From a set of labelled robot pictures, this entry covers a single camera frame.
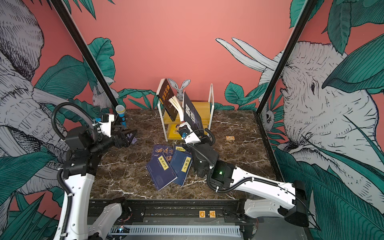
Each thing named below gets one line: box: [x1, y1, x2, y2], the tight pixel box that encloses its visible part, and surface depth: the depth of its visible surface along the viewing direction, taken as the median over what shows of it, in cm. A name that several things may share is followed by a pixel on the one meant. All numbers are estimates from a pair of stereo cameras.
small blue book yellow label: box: [174, 144, 186, 152], surface depth 97 cm
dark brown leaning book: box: [156, 78, 184, 122], surface depth 78 cm
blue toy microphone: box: [115, 104, 127, 128], surface depth 90 cm
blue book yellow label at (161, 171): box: [146, 153, 178, 191], surface depth 88 cm
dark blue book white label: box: [169, 150, 193, 186], surface depth 90 cm
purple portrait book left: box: [151, 144, 175, 163], surface depth 97 cm
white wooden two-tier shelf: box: [157, 83, 215, 142], surface depth 90 cm
